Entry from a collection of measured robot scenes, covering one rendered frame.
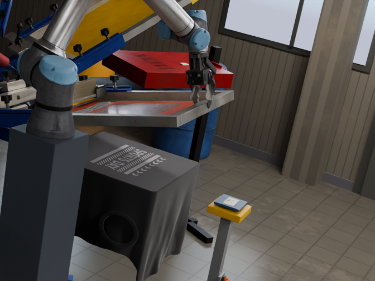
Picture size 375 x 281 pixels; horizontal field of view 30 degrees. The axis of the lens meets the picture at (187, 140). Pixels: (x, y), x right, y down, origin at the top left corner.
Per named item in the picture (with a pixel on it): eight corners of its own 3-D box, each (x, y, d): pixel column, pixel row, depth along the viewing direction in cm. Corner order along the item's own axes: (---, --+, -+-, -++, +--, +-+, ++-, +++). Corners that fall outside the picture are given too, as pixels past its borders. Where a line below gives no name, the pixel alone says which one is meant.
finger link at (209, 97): (203, 110, 260) (198, 86, 259) (209, 107, 265) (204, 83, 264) (211, 108, 259) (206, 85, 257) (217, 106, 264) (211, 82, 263)
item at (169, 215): (183, 252, 309) (201, 162, 296) (136, 294, 269) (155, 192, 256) (176, 250, 310) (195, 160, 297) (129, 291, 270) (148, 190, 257)
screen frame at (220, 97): (234, 99, 291) (234, 90, 290) (177, 127, 239) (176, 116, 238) (73, 98, 322) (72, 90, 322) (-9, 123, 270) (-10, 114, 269)
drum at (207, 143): (220, 152, 615) (238, 66, 591) (192, 165, 570) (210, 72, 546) (169, 134, 637) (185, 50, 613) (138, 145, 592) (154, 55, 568)
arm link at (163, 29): (172, 23, 242) (198, 20, 248) (155, 16, 250) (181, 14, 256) (171, 45, 245) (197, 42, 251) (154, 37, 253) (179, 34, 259)
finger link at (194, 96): (185, 108, 263) (187, 85, 260) (191, 106, 268) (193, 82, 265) (193, 110, 262) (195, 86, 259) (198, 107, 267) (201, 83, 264)
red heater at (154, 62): (184, 68, 441) (188, 50, 437) (230, 91, 408) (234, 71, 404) (100, 67, 404) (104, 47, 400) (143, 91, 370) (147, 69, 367)
